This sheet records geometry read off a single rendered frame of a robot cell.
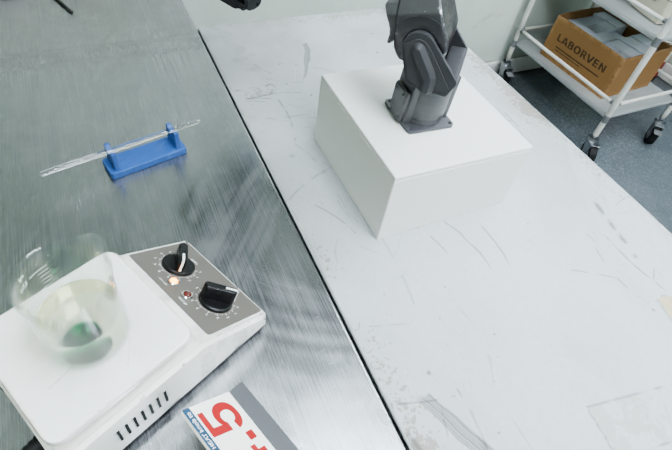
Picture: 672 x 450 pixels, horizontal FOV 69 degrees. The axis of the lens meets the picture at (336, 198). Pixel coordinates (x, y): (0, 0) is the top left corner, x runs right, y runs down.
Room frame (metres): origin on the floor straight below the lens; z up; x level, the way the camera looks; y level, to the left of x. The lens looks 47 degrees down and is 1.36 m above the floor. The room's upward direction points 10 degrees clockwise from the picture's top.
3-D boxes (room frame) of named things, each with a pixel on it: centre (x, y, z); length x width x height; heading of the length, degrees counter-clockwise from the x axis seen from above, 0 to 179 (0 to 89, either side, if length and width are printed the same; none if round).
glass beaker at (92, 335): (0.16, 0.17, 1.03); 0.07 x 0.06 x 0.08; 169
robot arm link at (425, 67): (0.50, -0.08, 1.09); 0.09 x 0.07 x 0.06; 168
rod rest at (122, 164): (0.44, 0.25, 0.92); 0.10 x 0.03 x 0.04; 136
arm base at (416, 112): (0.50, -0.08, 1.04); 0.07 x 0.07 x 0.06; 31
